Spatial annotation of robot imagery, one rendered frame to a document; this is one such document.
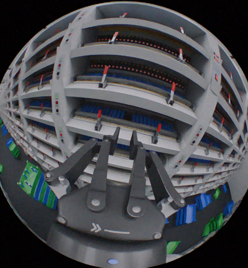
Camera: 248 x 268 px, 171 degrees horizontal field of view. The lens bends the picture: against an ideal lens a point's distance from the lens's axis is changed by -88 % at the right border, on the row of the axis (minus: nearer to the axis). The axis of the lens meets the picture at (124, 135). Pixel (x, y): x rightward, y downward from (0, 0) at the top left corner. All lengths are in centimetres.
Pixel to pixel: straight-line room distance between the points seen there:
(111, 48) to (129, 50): 7
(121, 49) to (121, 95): 19
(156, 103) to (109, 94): 17
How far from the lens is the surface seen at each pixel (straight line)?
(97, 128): 43
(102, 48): 38
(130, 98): 34
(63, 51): 49
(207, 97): 46
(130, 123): 44
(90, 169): 72
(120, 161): 55
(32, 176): 98
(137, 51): 36
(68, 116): 51
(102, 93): 35
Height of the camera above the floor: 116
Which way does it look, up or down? 34 degrees down
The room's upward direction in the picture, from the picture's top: 14 degrees clockwise
